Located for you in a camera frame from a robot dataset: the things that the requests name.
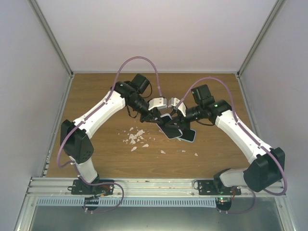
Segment phone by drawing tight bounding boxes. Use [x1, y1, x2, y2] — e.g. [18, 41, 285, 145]
[177, 129, 196, 142]
[157, 114, 182, 139]

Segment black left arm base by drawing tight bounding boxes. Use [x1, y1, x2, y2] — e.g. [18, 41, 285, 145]
[67, 178, 114, 196]

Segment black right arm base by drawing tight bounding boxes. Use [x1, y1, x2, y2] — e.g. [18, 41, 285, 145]
[192, 180, 242, 196]

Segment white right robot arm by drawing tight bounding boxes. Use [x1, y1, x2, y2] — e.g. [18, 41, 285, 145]
[167, 85, 285, 195]

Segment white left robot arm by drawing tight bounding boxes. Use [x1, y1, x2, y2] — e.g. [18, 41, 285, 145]
[58, 74, 167, 194]

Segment phone in blue case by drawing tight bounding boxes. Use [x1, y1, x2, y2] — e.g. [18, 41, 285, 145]
[177, 129, 196, 142]

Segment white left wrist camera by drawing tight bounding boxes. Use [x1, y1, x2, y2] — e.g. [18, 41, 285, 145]
[148, 97, 168, 111]

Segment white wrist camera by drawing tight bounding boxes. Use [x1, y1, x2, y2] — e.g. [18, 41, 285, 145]
[148, 97, 168, 111]
[168, 97, 187, 117]

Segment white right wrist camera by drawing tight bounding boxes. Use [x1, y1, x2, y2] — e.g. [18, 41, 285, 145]
[168, 97, 187, 117]

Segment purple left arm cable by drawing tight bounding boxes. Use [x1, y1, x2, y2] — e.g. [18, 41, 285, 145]
[57, 56, 162, 168]

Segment grey slotted cable duct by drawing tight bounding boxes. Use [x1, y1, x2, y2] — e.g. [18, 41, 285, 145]
[37, 197, 216, 208]

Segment aluminium mounting rail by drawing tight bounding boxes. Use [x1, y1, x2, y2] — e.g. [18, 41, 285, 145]
[26, 177, 287, 197]

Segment grey left corner post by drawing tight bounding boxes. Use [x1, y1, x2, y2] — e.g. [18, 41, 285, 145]
[28, 0, 74, 78]

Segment grey aluminium corner post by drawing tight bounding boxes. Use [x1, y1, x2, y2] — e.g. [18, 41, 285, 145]
[236, 0, 286, 77]

